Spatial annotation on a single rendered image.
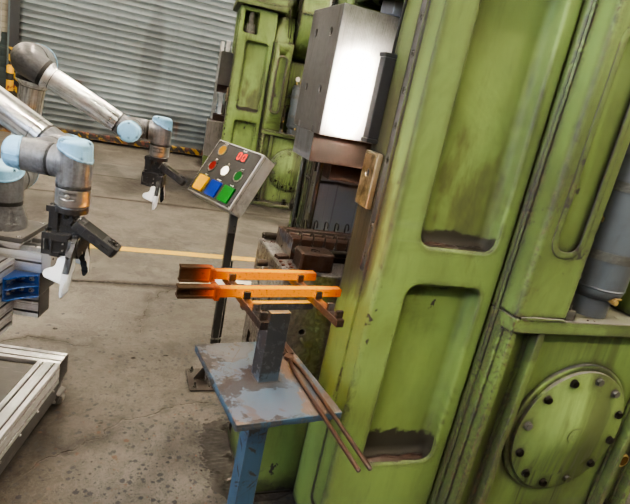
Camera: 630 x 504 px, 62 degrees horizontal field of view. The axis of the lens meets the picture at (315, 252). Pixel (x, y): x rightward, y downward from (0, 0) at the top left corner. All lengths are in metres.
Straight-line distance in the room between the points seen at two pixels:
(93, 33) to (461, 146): 8.51
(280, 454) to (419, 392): 0.59
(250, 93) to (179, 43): 3.21
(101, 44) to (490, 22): 8.47
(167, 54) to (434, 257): 8.44
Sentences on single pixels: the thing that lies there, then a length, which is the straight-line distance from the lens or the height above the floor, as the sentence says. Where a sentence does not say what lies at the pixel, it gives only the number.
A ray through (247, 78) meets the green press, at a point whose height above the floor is 1.50.
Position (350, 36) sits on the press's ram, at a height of 1.68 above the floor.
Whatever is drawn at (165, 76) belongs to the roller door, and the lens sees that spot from 9.73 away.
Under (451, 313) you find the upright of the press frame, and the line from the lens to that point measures 1.81.
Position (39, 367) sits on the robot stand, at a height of 0.23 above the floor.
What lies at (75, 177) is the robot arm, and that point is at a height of 1.21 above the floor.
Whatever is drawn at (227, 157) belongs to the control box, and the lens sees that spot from 2.43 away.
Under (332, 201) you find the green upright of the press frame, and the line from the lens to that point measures 2.15.
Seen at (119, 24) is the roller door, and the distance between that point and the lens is 9.72.
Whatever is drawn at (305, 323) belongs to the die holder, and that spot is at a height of 0.73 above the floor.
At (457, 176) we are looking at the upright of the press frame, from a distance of 1.65.
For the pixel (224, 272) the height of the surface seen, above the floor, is 0.98.
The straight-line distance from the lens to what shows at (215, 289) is 1.33.
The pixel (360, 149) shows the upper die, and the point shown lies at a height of 1.34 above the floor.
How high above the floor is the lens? 1.49
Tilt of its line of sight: 16 degrees down
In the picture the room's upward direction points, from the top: 12 degrees clockwise
